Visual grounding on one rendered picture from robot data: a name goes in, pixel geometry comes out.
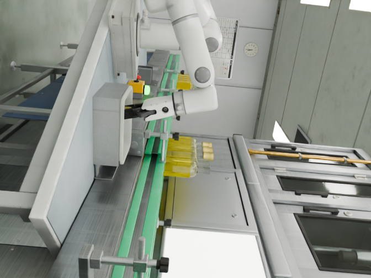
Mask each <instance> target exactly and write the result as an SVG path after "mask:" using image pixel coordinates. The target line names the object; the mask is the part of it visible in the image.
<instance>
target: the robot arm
mask: <svg viewBox="0 0 371 278"><path fill-rule="evenodd" d="M144 4H145V6H146V8H147V9H143V10H142V11H143V13H142V18H141V17H139V18H138V24H137V50H138V52H140V51H141V49H160V50H181V52H182V55H183V58H184V62H185V65H186V68H187V71H188V74H189V78H190V80H191V82H192V83H193V86H194V89H190V90H183V91H179V92H173V93H172V95H169V96H163V97H155V98H150V99H146V100H145V101H144V102H143V103H138V104H131V105H124V106H127V107H131V108H129V109H124V120H125V119H132V118H137V117H140V118H142V117H144V120H145V121H151V120H157V119H161V118H165V117H169V116H172V115H176V116H180V115H186V114H193V113H199V112H204V111H211V110H215V109H217V108H218V103H219V102H218V96H217V91H216V89H215V86H214V78H215V71H214V68H213V64H212V61H211V58H210V55H209V54H213V53H215V52H217V51H218V50H219V49H220V48H221V46H222V34H221V30H220V27H219V23H218V21H217V18H216V16H215V13H214V11H213V8H212V6H211V3H210V1H209V0H144ZM166 10H168V14H169V17H170V20H171V23H154V22H150V19H149V18H148V17H147V15H148V13H147V11H149V12H150V13H151V14H158V13H160V12H163V11H166Z"/></svg>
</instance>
